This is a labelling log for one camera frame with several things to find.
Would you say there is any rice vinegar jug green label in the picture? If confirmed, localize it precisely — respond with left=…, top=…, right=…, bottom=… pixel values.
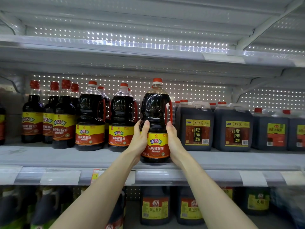
left=31, top=186, right=64, bottom=229

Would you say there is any dark jug yellow green label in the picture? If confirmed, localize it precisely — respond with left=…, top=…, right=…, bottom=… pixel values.
left=245, top=187, right=271, bottom=216

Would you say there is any person's right hand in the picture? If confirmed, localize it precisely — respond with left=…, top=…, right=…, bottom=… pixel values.
left=165, top=121, right=189, bottom=165

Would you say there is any person's left hand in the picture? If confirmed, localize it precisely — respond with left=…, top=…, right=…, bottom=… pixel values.
left=126, top=120, right=151, bottom=158

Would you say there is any row of dark red-capped bottles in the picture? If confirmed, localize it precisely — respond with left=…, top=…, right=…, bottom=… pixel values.
left=0, top=80, right=140, bottom=152

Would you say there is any dark jug red yellow label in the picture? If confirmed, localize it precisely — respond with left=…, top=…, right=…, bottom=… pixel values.
left=220, top=187, right=235, bottom=200

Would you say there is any person's right forearm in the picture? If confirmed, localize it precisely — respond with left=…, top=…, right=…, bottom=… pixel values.
left=173, top=152, right=260, bottom=229

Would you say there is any slim soy sauce bottle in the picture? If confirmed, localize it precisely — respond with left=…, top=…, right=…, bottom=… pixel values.
left=52, top=80, right=77, bottom=149

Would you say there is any white metal store shelving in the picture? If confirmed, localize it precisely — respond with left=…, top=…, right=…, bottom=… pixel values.
left=0, top=0, right=305, bottom=229

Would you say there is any person's left forearm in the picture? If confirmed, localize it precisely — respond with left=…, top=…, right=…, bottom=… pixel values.
left=50, top=151, right=140, bottom=229

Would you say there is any black jug brown gold label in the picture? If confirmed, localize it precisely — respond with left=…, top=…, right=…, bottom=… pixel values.
left=179, top=100, right=214, bottom=151
left=213, top=102, right=253, bottom=152

